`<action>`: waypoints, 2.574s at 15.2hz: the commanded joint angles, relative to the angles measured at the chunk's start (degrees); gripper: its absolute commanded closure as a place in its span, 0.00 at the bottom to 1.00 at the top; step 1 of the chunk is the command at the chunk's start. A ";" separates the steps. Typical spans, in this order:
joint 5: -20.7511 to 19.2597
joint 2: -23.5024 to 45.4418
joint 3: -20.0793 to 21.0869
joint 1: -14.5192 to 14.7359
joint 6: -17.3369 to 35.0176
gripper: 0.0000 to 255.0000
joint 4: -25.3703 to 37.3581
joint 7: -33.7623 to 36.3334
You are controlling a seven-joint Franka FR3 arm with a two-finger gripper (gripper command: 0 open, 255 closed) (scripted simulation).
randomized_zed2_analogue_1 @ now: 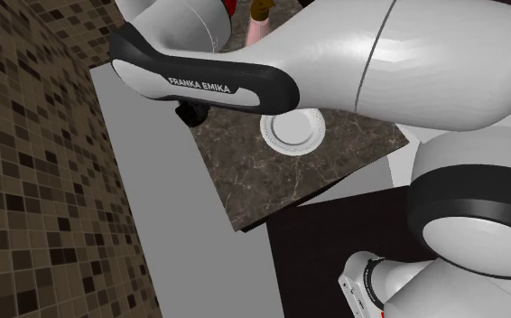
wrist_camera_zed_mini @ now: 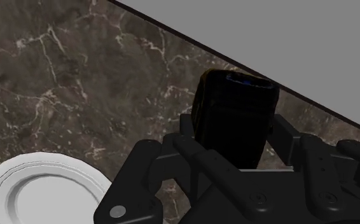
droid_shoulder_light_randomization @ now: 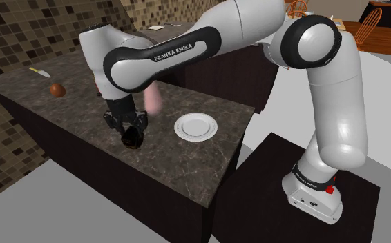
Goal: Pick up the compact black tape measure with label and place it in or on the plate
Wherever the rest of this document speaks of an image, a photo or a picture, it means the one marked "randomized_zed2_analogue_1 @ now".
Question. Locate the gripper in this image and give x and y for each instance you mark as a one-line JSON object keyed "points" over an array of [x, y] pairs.
{"points": [[192, 114]]}

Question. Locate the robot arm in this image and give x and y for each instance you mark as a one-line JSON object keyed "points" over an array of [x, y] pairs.
{"points": [[414, 66]]}

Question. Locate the white plate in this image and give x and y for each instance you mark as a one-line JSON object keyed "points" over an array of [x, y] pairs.
{"points": [[293, 134]]}

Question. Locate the pink bottle with brown cap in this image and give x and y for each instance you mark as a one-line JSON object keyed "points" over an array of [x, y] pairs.
{"points": [[256, 31]]}

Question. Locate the red object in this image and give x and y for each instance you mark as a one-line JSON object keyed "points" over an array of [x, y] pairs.
{"points": [[229, 6]]}

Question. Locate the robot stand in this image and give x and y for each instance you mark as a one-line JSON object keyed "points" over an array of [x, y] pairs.
{"points": [[317, 246]]}

